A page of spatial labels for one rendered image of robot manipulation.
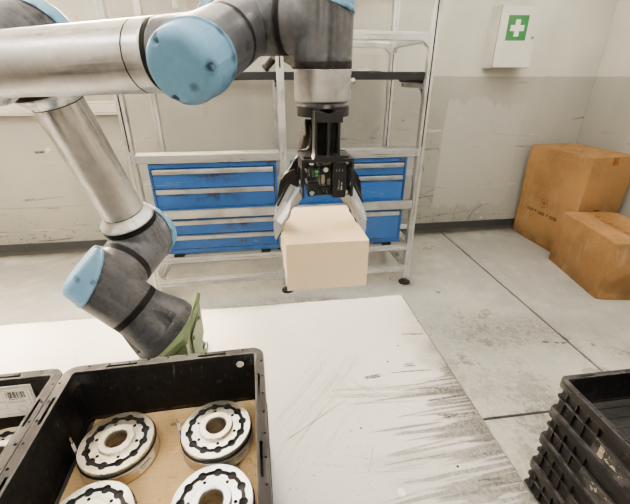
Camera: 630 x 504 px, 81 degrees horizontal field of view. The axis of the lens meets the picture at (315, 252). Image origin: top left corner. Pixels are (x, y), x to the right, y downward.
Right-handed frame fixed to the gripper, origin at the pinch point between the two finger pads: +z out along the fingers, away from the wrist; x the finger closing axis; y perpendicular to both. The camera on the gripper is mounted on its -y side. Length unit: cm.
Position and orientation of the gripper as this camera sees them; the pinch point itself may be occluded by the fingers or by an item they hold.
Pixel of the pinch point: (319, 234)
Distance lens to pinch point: 60.9
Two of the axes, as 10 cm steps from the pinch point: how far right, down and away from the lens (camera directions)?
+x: 9.9, -0.6, 1.2
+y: 1.3, 4.3, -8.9
